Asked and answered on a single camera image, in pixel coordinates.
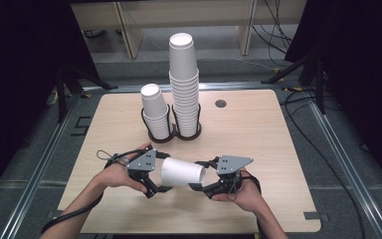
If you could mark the dark round table grommet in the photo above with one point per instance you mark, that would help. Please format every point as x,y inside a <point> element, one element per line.
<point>221,103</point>

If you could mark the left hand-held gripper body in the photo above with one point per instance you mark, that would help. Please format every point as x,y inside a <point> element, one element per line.
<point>142,162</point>

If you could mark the person's right hand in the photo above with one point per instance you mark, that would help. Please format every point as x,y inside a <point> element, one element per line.
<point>245,194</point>

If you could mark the white paper cup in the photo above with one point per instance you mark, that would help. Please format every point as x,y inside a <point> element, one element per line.
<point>182,172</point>

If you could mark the metal floor rail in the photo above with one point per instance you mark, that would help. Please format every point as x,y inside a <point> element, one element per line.
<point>232,86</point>
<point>348,169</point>
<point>36,176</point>

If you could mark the black double cup holder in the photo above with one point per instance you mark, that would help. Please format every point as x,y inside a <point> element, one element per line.
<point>171,135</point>

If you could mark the black tripod stand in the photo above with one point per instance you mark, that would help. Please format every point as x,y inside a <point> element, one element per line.
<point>67,83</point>
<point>311,69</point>

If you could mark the short stack of paper cups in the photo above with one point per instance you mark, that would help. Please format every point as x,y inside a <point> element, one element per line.
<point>155,113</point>

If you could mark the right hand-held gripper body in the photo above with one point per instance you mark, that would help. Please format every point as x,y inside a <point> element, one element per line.
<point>230,166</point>

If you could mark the person's left hand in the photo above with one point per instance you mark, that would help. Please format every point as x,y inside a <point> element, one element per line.
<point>117,174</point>

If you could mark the black curtain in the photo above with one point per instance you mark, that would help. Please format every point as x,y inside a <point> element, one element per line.
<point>20,83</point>
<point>361,66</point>

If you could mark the tall stack of paper cups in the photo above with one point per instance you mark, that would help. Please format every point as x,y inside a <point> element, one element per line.
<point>185,99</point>

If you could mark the beige wooden desk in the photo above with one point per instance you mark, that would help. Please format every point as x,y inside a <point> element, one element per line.
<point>129,20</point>

